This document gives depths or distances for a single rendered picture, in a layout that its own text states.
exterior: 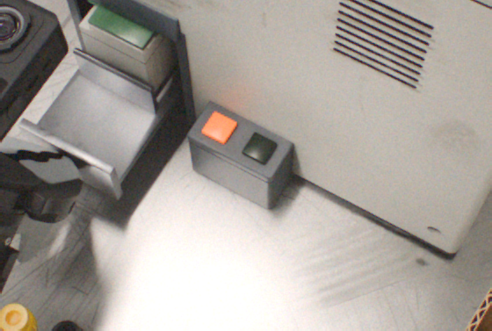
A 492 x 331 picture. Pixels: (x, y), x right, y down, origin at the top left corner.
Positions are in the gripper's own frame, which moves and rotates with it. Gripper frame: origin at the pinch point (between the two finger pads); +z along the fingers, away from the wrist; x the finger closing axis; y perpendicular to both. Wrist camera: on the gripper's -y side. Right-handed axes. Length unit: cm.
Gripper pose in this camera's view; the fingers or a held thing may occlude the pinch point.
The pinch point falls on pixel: (62, 161)
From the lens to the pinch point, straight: 60.8
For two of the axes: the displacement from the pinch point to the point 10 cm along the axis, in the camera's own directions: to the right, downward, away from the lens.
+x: 8.6, 4.5, -2.3
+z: 2.6, -0.2, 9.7
